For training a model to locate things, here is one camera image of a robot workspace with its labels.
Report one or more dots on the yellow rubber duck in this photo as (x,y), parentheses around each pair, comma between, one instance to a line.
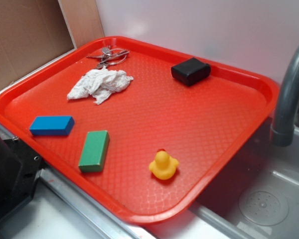
(163,166)

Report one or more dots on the red plastic tray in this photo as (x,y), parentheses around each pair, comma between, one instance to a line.
(202,126)

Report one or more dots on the crumpled white cloth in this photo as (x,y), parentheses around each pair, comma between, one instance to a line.
(100,84)

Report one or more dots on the black rectangular box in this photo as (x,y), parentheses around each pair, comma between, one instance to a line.
(191,71)

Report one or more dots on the green rectangular block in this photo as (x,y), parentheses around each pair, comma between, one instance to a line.
(94,152)

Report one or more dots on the blue rectangular block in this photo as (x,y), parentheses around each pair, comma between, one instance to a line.
(52,125)

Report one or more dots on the grey sink faucet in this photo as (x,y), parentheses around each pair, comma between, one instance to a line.
(286,115)

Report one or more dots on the grey toy sink basin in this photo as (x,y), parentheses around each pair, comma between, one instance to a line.
(256,195)

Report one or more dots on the brown cardboard panel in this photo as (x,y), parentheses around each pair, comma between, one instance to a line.
(35,32)

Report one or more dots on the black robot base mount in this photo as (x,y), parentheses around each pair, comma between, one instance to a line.
(19,168)

